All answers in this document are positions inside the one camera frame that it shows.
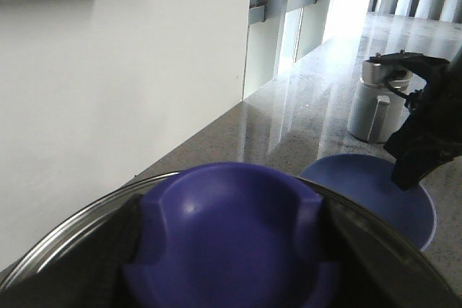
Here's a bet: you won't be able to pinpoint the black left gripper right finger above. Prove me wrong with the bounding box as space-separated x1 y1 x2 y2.
321 198 455 307

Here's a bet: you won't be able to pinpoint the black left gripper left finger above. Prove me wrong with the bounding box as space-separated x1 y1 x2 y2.
1 194 141 307

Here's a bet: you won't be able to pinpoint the grey window frame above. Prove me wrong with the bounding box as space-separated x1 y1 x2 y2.
243 0 331 97

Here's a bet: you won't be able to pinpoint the white cylindrical container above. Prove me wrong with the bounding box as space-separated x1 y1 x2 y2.
347 60 413 144

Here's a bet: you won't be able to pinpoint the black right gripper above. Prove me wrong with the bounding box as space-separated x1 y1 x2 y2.
370 51 461 190

